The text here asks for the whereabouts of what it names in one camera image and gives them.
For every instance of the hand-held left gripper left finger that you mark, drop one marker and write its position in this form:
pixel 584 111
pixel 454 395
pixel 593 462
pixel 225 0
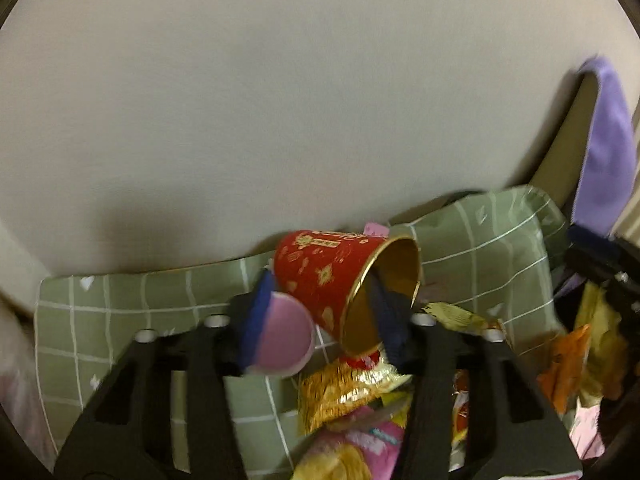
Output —
pixel 256 320

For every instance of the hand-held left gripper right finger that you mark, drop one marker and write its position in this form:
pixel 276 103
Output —
pixel 390 325

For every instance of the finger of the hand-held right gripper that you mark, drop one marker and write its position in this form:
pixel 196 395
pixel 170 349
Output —
pixel 592 242

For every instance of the pink round disc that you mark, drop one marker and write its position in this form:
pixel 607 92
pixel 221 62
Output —
pixel 287 335

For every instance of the red paper cup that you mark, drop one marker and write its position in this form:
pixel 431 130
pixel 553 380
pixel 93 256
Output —
pixel 320 280

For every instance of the gold crinkled snack wrapper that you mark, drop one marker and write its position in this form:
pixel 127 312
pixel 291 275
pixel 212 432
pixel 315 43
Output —
pixel 335 395

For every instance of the orange snack packet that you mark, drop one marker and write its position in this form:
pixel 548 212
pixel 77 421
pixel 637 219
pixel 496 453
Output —
pixel 567 365

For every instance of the gold foil candy wrapper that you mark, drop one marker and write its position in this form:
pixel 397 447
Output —
pixel 455 316

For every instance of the small pink packet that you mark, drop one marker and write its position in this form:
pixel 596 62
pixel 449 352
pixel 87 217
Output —
pixel 376 230

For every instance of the red yellow snack packet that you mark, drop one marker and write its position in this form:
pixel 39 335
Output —
pixel 460 410

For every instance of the pink snack packet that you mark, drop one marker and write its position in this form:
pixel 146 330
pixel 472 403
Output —
pixel 360 445

